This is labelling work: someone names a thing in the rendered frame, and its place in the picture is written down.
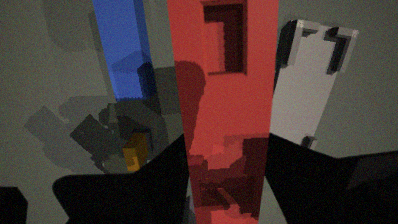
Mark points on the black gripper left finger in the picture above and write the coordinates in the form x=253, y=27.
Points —
x=156, y=192

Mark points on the brown rectangular block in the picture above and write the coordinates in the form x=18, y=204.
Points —
x=135, y=151

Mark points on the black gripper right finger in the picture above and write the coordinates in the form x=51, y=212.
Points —
x=315, y=188

